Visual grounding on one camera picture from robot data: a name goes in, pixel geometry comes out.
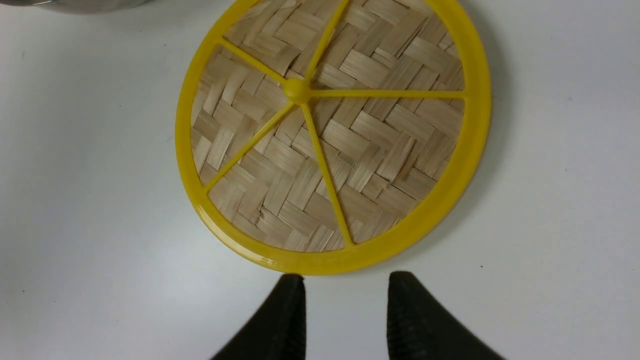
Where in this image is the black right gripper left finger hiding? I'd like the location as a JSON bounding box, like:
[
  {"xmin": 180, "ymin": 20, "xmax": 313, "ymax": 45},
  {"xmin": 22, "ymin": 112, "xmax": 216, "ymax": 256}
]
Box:
[{"xmin": 212, "ymin": 274, "xmax": 307, "ymax": 360}]

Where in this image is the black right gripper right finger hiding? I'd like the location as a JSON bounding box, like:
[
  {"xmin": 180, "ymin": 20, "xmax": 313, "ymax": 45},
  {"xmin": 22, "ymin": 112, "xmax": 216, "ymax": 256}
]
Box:
[{"xmin": 386, "ymin": 271, "xmax": 503, "ymax": 360}]

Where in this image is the yellow woven bamboo steamer lid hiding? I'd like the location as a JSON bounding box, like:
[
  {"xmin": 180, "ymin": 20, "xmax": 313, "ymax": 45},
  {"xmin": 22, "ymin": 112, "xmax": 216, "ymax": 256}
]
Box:
[{"xmin": 174, "ymin": 0, "xmax": 492, "ymax": 275}]

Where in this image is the stainless steel two-handled pot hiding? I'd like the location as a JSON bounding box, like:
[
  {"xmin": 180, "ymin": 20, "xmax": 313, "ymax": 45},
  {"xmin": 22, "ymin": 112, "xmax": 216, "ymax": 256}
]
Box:
[{"xmin": 0, "ymin": 0, "xmax": 150, "ymax": 14}]

